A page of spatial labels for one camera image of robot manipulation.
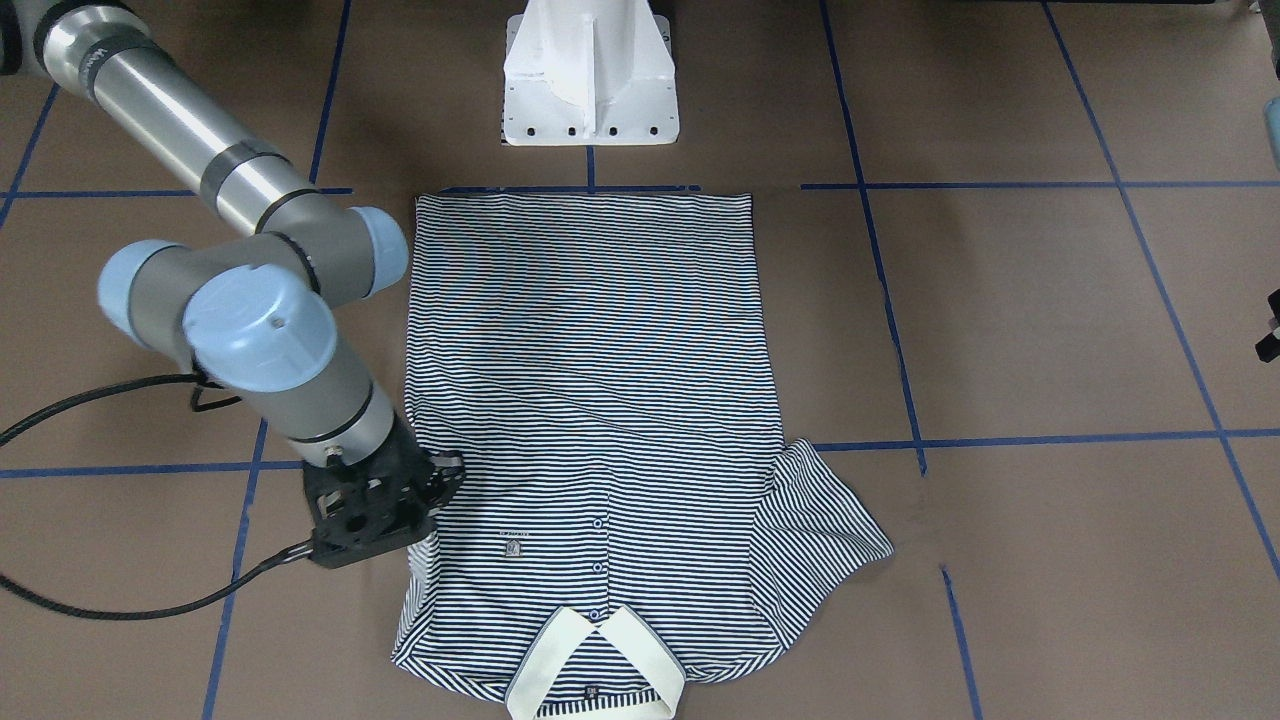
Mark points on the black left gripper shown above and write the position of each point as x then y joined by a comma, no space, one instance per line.
1272,338

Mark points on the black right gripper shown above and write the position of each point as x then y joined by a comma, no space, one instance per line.
411,458

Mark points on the navy white striped polo shirt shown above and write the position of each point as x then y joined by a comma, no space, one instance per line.
633,520

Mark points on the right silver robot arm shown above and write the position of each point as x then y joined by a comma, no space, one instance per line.
254,315

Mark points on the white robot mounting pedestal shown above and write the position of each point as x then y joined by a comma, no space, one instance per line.
589,73

